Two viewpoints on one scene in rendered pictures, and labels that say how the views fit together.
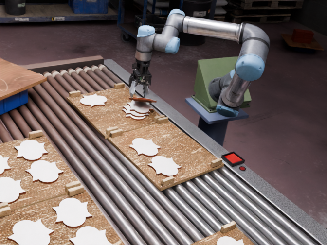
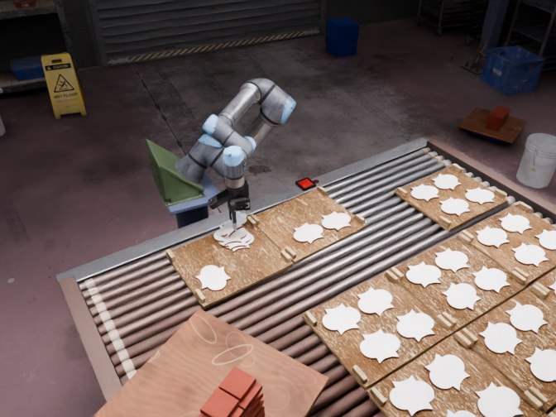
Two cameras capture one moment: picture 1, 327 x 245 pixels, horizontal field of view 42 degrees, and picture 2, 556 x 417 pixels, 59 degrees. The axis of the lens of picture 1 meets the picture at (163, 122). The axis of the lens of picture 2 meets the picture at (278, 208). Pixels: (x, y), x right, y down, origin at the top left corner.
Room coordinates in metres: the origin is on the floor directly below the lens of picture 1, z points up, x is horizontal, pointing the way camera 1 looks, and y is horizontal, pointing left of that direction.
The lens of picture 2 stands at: (1.56, 1.69, 2.34)
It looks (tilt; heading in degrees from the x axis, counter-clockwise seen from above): 38 degrees down; 275
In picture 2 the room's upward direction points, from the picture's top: straight up
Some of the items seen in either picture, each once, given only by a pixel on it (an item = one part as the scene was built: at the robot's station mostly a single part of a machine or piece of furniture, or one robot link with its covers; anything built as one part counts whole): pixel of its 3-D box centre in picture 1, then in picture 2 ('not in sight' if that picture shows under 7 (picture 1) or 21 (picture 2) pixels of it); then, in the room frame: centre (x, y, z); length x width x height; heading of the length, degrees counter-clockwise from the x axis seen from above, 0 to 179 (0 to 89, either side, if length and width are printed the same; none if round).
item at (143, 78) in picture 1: (142, 71); (237, 195); (1.87, 0.13, 1.17); 0.09 x 0.08 x 0.12; 22
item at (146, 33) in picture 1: (146, 39); (233, 161); (1.88, 0.13, 1.33); 0.09 x 0.08 x 0.11; 77
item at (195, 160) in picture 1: (164, 151); (307, 222); (1.59, -0.02, 0.93); 0.41 x 0.35 x 0.02; 41
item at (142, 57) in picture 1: (144, 55); (234, 179); (1.88, 0.13, 1.25); 0.08 x 0.08 x 0.05
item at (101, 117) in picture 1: (115, 109); (228, 259); (1.90, 0.25, 0.93); 0.41 x 0.35 x 0.02; 40
